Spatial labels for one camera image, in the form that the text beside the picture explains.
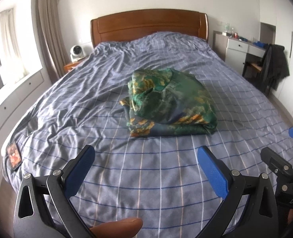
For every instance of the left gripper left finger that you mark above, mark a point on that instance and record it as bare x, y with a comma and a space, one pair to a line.
32, 217

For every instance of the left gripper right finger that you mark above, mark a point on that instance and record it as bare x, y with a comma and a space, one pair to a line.
260, 214

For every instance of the green floral padded jacket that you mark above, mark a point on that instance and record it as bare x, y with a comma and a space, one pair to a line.
168, 103

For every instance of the person's left hand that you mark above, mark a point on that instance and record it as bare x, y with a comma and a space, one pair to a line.
125, 228

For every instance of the smartphone on bed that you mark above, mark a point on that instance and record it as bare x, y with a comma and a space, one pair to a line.
14, 156

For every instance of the black coat on chair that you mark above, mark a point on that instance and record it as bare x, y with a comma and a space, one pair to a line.
274, 68

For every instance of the wooden chair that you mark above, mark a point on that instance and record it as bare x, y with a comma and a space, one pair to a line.
254, 65

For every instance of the white window sill cabinet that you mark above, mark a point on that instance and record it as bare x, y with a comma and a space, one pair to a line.
16, 100

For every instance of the blue plaid bed cover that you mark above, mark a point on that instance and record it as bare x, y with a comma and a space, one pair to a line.
156, 178

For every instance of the white desk with drawers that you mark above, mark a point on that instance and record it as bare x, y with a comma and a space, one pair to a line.
235, 53

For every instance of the wooden nightstand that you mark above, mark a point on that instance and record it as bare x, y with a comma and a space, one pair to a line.
70, 66

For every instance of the beige curtain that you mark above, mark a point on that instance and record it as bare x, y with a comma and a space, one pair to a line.
51, 41

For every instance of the brown wooden headboard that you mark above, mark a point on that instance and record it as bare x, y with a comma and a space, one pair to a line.
132, 25

